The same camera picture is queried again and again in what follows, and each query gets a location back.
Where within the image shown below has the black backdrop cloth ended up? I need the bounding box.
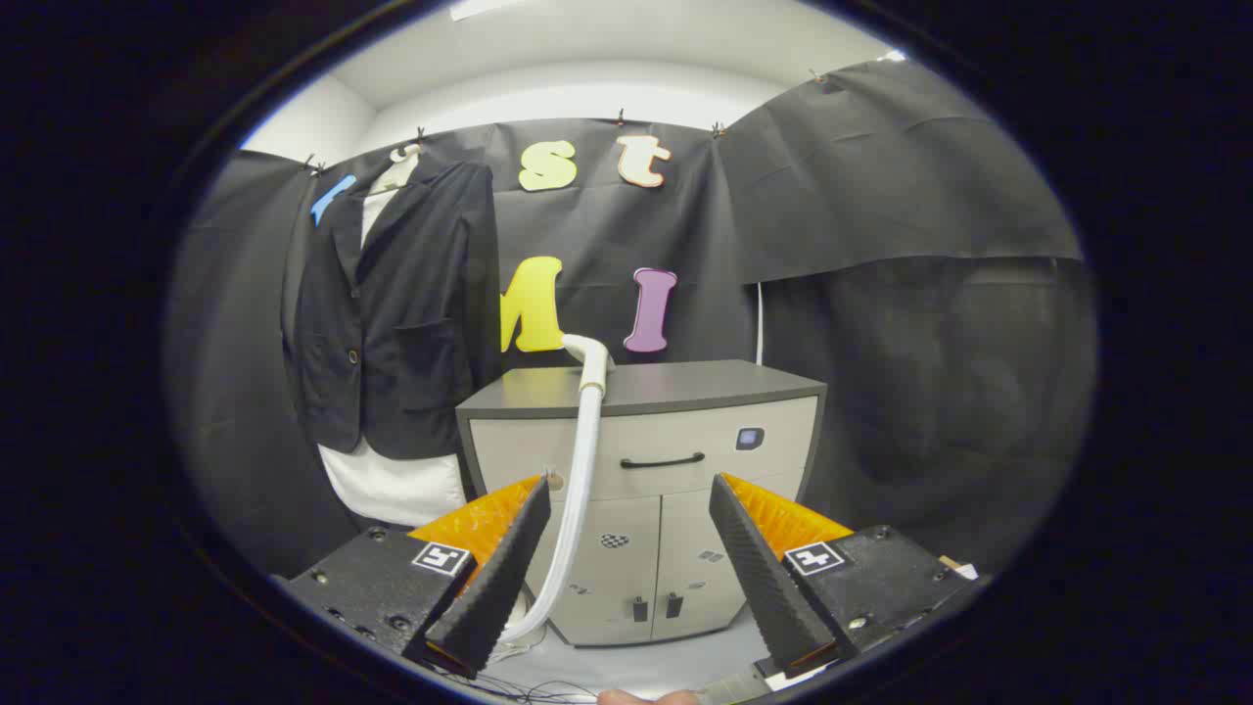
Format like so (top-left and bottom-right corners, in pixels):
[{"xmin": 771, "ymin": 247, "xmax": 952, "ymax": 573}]
[{"xmin": 164, "ymin": 59, "xmax": 1099, "ymax": 581}]

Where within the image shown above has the white garment steamer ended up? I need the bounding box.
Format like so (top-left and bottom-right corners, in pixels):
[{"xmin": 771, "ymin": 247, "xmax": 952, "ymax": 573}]
[{"xmin": 497, "ymin": 334, "xmax": 616, "ymax": 644}]

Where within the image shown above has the grey cabinet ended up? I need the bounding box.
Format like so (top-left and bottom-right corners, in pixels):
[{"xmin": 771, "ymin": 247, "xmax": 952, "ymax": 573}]
[{"xmin": 454, "ymin": 359, "xmax": 829, "ymax": 648}]

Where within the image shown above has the black suit jacket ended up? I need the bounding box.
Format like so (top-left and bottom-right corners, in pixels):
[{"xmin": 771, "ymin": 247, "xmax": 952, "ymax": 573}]
[{"xmin": 282, "ymin": 161, "xmax": 503, "ymax": 462}]

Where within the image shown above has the row of small black clips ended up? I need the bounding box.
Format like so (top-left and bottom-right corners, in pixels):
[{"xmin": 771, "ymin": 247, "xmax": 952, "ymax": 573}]
[{"xmin": 302, "ymin": 67, "xmax": 829, "ymax": 178}]

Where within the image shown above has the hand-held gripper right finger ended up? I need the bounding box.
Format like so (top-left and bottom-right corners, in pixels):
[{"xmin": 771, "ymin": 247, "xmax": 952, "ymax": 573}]
[{"xmin": 709, "ymin": 473, "xmax": 981, "ymax": 678}]

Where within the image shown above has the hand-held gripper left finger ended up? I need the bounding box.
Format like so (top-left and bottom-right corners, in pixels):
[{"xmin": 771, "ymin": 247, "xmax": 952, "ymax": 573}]
[{"xmin": 284, "ymin": 475, "xmax": 554, "ymax": 682}]

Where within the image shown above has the white shirt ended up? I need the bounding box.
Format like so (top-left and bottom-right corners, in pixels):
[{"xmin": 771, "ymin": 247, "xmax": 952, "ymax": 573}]
[{"xmin": 317, "ymin": 162, "xmax": 469, "ymax": 529}]

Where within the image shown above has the cream clothes hanger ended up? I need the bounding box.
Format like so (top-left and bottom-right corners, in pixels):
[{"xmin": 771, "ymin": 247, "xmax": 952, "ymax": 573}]
[{"xmin": 366, "ymin": 143, "xmax": 425, "ymax": 195}]

